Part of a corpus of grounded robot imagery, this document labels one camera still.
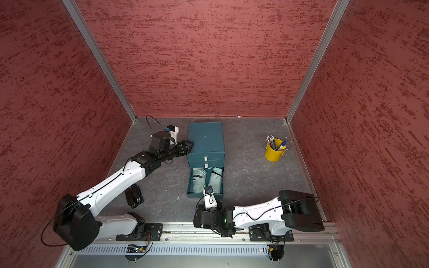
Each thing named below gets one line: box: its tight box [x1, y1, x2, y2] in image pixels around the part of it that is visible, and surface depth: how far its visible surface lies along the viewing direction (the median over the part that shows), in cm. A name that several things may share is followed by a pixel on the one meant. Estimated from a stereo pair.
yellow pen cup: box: [264, 138, 287, 162], surface depth 97 cm
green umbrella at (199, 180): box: [192, 168, 207, 194], surface depth 88 cm
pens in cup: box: [265, 135, 289, 151], surface depth 93 cm
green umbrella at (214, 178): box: [203, 166, 223, 194], surface depth 90 cm
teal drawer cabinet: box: [186, 122, 226, 169], surface depth 82 cm
